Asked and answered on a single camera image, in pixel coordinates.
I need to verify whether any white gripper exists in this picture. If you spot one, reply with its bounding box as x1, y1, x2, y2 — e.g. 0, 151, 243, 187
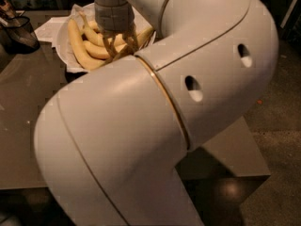
94, 3, 139, 58

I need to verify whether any white bowl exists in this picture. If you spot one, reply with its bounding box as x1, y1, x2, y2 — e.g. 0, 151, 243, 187
55, 3, 156, 73

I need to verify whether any long banana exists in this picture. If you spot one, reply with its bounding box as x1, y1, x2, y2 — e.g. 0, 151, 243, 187
67, 19, 104, 71

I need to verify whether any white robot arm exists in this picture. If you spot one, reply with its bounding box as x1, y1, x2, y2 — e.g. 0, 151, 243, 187
35, 0, 278, 226

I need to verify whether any lower middle banana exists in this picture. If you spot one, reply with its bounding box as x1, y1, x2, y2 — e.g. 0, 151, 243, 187
84, 40, 112, 60

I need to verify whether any upper middle banana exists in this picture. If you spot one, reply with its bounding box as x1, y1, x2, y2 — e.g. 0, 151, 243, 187
79, 11, 125, 46

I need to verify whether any top back banana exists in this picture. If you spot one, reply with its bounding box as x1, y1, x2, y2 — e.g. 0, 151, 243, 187
87, 21, 100, 33

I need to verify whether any white paper bowl liner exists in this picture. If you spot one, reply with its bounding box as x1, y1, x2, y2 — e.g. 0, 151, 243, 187
62, 3, 156, 73

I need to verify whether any white paper sheet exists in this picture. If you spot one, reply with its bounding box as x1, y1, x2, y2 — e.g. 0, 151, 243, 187
35, 17, 68, 47

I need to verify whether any dark mesh basket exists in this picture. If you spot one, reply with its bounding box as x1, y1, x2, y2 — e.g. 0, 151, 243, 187
0, 16, 40, 54

